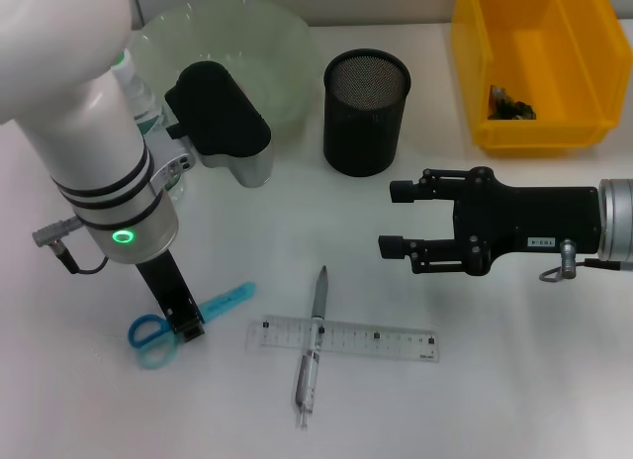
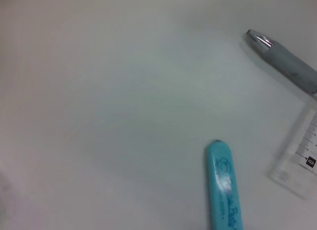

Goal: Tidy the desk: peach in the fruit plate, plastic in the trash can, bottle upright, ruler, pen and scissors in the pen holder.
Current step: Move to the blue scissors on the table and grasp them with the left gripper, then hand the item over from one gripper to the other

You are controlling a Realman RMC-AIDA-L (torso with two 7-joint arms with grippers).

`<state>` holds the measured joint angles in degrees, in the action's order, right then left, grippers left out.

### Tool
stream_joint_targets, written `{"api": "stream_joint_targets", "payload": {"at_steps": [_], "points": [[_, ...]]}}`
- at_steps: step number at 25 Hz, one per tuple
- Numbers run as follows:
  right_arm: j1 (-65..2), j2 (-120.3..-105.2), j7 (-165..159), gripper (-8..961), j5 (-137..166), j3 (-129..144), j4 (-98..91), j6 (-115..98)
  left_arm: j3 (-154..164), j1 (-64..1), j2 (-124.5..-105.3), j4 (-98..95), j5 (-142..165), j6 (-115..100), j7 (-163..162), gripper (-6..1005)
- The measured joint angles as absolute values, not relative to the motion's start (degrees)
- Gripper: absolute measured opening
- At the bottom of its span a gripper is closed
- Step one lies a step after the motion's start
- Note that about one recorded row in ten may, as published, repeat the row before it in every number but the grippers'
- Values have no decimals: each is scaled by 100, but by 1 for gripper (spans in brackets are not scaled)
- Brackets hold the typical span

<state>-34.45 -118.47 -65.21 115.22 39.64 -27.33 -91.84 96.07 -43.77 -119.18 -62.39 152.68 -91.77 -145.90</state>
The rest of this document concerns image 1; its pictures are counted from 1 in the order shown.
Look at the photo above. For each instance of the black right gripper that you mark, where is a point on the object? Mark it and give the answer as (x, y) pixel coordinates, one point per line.
(524, 221)

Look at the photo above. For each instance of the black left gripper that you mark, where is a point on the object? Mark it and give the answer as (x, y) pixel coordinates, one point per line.
(165, 281)

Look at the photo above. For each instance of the blue scissors with cover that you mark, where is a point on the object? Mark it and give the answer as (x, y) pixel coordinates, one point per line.
(230, 298)

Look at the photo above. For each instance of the green plastic wrapper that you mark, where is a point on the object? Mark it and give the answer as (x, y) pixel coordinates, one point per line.
(512, 110)

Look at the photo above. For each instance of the clear green-label water bottle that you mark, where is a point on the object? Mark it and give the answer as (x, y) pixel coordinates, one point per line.
(138, 98)

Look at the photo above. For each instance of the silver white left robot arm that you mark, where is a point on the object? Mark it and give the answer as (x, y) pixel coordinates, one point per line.
(84, 122)

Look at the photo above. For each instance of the black mesh pen holder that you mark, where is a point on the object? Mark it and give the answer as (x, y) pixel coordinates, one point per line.
(363, 132)

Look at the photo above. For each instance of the grey clear pen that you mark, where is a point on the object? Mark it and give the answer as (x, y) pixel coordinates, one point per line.
(320, 301)

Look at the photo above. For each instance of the clear plastic ruler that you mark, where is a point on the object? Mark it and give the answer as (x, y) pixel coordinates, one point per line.
(376, 338)

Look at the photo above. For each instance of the translucent green fruit bowl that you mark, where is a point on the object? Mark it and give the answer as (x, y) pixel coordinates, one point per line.
(277, 58)

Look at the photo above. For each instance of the yellow plastic bin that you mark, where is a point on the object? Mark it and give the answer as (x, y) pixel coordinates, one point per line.
(544, 58)

